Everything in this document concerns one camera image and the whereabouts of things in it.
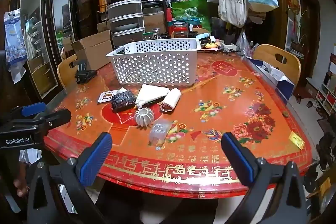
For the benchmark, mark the green shopping bag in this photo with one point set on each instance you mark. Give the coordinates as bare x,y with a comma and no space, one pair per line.
194,11

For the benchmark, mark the white ribbed pumpkin-shaped ball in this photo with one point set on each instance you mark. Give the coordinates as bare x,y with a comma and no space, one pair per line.
144,116

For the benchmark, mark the white perforated plastic basket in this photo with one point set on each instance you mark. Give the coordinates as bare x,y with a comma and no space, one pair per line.
157,66

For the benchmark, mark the storage shelf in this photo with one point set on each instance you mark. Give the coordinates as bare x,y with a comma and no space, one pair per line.
328,92

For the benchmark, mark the wooden chair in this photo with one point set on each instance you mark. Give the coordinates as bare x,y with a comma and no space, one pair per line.
288,64
65,74

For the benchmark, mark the light blue pouch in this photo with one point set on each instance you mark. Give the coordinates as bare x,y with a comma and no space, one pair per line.
203,36

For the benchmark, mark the crumpled clear plastic bag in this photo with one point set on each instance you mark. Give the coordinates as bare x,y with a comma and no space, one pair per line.
244,44

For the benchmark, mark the blue white paper box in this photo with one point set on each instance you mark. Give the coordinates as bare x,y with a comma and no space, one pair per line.
283,85

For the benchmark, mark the yellow sticker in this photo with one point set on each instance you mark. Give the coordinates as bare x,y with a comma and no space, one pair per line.
296,140

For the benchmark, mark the blue white hanging packet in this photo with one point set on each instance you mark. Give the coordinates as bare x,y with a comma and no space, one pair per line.
14,40

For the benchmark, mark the dark patterned pouch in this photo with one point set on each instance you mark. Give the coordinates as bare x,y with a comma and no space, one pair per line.
123,103

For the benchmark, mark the dark wooden mirror cabinet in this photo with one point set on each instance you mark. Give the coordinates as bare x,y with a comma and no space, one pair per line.
78,3

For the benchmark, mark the small cartoon print packet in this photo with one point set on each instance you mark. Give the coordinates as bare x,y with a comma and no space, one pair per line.
105,96

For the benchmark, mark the wooden chair back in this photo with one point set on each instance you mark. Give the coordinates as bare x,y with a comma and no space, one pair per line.
288,64

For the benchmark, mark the black folding tool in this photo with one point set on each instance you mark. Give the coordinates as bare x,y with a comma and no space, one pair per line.
84,74

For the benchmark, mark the cream cloth pouch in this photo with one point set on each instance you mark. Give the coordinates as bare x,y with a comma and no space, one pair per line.
152,92

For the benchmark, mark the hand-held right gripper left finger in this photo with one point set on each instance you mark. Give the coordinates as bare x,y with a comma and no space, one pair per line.
94,158

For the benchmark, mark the person's left hand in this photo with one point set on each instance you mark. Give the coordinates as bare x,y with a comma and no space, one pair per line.
22,179

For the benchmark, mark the round red wall decoration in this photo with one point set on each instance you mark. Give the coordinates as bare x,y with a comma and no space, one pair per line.
293,2

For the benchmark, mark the brown cardboard box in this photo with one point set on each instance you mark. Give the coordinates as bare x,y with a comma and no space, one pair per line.
155,20

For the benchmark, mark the clear plastic bag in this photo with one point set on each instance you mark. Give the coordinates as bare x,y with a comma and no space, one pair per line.
244,44
158,132

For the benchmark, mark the grey stacked drawer unit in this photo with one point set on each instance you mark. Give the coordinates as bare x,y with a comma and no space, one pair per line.
126,22

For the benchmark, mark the open cardboard box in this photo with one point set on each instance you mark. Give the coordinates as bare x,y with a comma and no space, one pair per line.
97,50

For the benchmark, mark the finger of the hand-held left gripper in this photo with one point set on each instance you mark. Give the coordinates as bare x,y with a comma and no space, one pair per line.
34,109
57,117

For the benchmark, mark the red lid glass jar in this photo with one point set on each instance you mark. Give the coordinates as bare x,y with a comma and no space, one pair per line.
180,29

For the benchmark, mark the potted plant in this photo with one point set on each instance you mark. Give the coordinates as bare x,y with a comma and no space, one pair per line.
299,37

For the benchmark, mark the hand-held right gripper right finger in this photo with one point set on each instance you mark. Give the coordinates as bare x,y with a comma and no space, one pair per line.
239,158

